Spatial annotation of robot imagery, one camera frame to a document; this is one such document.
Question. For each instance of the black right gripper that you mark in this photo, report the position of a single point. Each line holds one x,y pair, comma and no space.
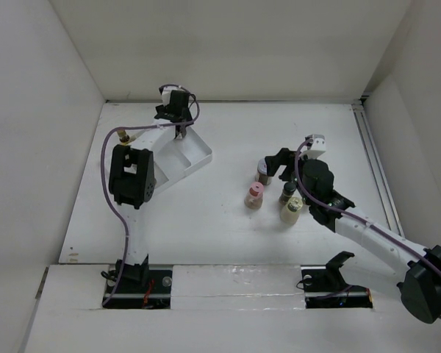
282,157

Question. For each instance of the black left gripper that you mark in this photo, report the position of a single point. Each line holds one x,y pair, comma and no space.
161,108

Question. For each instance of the white lid jar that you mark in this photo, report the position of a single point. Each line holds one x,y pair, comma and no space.
262,173

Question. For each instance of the pink cap spice bottle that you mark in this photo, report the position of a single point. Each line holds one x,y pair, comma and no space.
254,197

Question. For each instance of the cream cap sauce bottle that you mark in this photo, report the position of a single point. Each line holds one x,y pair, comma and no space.
291,209

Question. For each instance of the yellow label bottle gold cap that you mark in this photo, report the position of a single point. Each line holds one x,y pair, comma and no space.
123,136

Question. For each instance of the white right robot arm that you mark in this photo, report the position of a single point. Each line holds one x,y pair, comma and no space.
414,271

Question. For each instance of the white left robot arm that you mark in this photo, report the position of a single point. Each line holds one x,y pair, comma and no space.
132,178

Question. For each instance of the dark cap spice jar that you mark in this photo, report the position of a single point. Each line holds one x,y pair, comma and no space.
288,191

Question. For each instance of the white divided organizer tray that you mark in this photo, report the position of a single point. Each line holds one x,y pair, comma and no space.
175,162

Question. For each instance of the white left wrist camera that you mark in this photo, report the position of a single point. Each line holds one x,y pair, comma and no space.
166,96

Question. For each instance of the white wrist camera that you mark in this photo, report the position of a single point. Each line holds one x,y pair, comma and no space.
166,96
315,146

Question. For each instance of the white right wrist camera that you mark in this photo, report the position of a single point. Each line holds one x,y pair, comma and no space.
315,146

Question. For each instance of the aluminium rail right side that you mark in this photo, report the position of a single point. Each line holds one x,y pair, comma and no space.
387,202

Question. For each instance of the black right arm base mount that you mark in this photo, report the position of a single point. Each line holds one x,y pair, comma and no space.
325,288

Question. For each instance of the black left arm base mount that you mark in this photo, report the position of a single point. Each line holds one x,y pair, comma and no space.
141,286

